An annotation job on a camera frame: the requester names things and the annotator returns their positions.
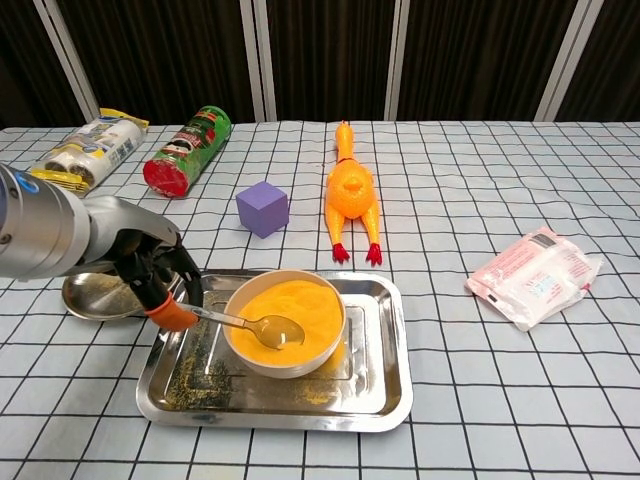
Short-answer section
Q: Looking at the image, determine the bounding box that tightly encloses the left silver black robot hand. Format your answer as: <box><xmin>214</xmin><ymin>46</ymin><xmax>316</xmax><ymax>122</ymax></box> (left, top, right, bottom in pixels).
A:
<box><xmin>74</xmin><ymin>194</ymin><xmax>205</xmax><ymax>332</ymax></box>

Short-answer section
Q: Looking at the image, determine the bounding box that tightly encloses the silver metal spoon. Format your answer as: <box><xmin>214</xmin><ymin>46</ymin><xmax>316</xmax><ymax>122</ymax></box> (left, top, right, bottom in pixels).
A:
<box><xmin>182</xmin><ymin>304</ymin><xmax>307</xmax><ymax>351</ymax></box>

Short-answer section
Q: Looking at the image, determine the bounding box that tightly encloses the beige round bowl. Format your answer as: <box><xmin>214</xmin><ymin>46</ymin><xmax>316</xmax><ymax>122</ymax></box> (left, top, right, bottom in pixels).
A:
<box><xmin>221</xmin><ymin>268</ymin><xmax>347</xmax><ymax>380</ymax></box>

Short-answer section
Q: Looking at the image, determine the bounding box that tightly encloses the rectangular steel tray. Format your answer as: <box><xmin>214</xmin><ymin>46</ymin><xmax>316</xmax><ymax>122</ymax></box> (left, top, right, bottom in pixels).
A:
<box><xmin>135</xmin><ymin>268</ymin><xmax>414</xmax><ymax>434</ymax></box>

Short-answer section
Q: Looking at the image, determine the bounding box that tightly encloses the white grid-patterned tablecloth table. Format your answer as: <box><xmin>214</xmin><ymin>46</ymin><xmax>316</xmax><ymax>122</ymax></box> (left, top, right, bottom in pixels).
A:
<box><xmin>0</xmin><ymin>119</ymin><xmax>640</xmax><ymax>480</ymax></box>

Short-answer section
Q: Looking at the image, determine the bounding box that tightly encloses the round steel plate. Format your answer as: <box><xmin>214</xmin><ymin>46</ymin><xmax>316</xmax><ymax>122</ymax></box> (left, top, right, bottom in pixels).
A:
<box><xmin>61</xmin><ymin>267</ymin><xmax>181</xmax><ymax>322</ymax></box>

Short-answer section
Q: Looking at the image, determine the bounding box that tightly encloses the yellow white roll package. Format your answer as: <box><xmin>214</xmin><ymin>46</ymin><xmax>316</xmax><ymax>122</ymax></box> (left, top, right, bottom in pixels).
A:
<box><xmin>30</xmin><ymin>107</ymin><xmax>150</xmax><ymax>194</ymax></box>

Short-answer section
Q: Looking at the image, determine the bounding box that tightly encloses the green Pringles can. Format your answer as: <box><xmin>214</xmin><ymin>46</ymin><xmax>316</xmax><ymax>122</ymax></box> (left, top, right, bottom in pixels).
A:
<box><xmin>142</xmin><ymin>104</ymin><xmax>233</xmax><ymax>200</ymax></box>

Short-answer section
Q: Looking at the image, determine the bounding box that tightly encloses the purple foam cube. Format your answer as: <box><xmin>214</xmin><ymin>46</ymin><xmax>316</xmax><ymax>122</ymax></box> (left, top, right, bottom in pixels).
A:
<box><xmin>235</xmin><ymin>180</ymin><xmax>290</xmax><ymax>240</ymax></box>

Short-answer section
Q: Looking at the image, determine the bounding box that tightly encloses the yellow powder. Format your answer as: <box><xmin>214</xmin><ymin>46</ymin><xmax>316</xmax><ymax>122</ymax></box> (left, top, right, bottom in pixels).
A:
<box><xmin>234</xmin><ymin>279</ymin><xmax>344</xmax><ymax>366</ymax></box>

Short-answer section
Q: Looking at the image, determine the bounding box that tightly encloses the orange rubber chicken toy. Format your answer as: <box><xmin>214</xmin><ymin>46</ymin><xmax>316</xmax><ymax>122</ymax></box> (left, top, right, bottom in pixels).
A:
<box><xmin>323</xmin><ymin>119</ymin><xmax>382</xmax><ymax>266</ymax></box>

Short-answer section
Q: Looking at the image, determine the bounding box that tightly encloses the pink white plastic packet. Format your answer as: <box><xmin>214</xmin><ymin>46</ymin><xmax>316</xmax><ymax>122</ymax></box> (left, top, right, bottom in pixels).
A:
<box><xmin>464</xmin><ymin>225</ymin><xmax>604</xmax><ymax>333</ymax></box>

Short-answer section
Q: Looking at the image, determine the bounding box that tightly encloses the white screen frame post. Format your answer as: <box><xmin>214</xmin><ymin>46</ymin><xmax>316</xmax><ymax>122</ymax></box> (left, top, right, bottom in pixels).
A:
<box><xmin>239</xmin><ymin>0</ymin><xmax>279</xmax><ymax>123</ymax></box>
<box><xmin>384</xmin><ymin>0</ymin><xmax>412</xmax><ymax>121</ymax></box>
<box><xmin>533</xmin><ymin>0</ymin><xmax>594</xmax><ymax>123</ymax></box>
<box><xmin>32</xmin><ymin>0</ymin><xmax>101</xmax><ymax>124</ymax></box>

